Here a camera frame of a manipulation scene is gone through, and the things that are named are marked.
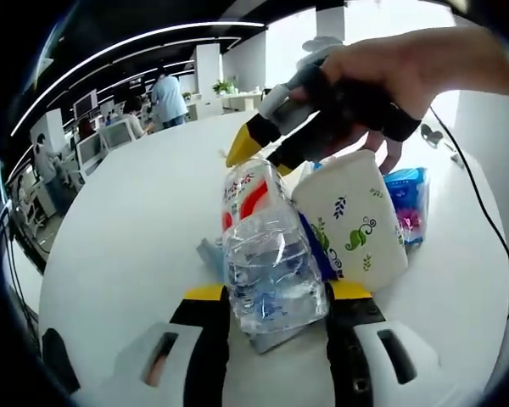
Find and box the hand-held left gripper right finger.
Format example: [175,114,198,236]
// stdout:
[324,279,446,407]

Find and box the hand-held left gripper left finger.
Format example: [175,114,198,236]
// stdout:
[114,283,232,407]

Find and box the blue pad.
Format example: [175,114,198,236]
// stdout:
[194,209,347,356]

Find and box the paper cup with green print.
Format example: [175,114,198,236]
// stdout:
[291,148,410,293]

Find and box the clear plastic water bottle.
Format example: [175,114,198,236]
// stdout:
[220,157,331,336]

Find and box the blue tissue packet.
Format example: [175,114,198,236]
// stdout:
[383,167,430,254]

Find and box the person's right hand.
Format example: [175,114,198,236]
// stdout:
[292,25,493,174]

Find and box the white counter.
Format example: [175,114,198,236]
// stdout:
[186,86,266,120]

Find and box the ceiling light strip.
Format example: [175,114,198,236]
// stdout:
[10,20,266,137]

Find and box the small black gadget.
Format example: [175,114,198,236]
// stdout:
[419,123,445,148]

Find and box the white office chair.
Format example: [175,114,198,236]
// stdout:
[76,133,107,175]
[99,120,137,148]

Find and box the black cylinder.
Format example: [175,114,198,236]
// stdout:
[41,327,81,393]

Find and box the wall monitor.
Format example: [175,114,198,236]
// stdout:
[74,91,98,118]

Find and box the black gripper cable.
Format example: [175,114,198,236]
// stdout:
[428,105,509,319]

